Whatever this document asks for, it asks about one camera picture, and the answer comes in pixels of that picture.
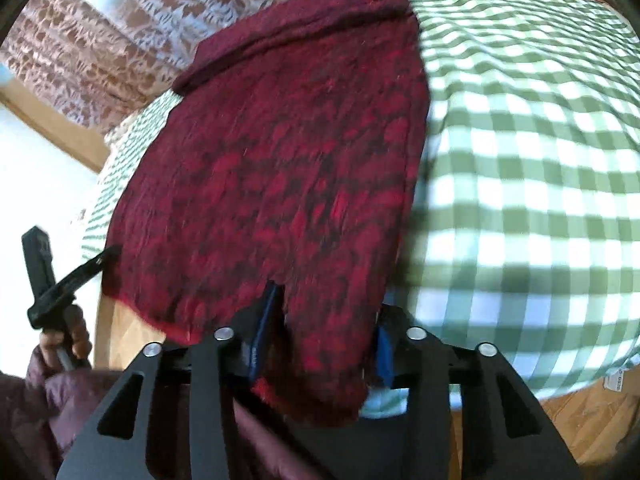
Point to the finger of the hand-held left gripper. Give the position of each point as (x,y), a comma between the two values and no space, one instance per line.
(39,265)
(82,275)

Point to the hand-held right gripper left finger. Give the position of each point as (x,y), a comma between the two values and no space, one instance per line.
(262,340)

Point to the white sheet label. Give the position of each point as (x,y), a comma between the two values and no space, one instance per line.
(611,377)

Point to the brown floral curtain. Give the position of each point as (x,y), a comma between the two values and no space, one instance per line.
(100,50)

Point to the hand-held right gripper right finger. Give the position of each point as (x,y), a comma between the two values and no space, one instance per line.
(386,360)

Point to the green checked bed sheet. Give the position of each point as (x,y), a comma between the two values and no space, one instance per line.
(525,160)

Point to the person's left hand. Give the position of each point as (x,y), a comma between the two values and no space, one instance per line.
(75,332)

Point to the wooden door frame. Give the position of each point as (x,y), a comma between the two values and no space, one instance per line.
(55,130)

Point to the dark red patterned garment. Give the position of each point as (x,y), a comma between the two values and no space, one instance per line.
(280,160)

